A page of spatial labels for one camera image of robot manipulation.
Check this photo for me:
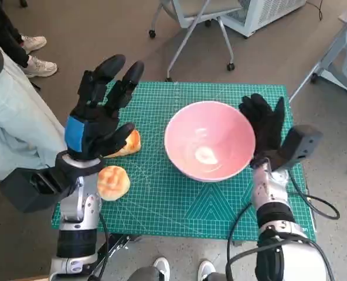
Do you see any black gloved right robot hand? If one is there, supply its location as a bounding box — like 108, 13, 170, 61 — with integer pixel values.
238, 93, 286, 161

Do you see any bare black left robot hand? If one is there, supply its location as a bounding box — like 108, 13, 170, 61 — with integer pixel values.
64, 54, 145, 161

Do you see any long striped toy bread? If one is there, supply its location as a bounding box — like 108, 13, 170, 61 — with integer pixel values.
104, 129, 142, 159

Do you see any round toy bread bun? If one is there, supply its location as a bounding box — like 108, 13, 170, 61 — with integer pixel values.
97, 165, 131, 202

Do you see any pink bowl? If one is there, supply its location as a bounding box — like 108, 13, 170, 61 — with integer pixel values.
164, 101, 256, 183

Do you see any person in pale clothing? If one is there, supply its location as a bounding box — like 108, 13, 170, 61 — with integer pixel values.
0, 29, 67, 181

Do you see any green cutting mat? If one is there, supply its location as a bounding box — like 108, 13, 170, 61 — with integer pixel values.
52, 81, 317, 242

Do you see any white vented appliance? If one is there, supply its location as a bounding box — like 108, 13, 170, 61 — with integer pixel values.
222, 0, 308, 38

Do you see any grey office chair on casters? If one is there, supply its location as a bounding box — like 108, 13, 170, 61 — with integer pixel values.
148, 0, 245, 82

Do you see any person in dark trousers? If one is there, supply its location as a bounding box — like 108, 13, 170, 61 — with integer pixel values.
0, 0, 58, 78

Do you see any white shoe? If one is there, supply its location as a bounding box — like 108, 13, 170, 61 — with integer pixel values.
198, 259, 217, 281
154, 256, 171, 281

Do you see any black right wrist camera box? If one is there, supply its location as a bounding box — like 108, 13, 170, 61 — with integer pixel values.
270, 125, 324, 171

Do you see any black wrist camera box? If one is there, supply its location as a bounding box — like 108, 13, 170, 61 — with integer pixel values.
0, 166, 83, 213
270, 125, 324, 171

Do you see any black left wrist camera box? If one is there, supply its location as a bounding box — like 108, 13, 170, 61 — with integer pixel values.
0, 166, 83, 213

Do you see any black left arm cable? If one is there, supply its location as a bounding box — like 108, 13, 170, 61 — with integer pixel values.
88, 213, 111, 281

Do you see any black table frame rail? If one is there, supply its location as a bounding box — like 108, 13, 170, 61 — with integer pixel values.
96, 233, 142, 273

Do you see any thin black floor cable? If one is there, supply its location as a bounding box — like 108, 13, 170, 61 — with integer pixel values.
307, 0, 324, 21

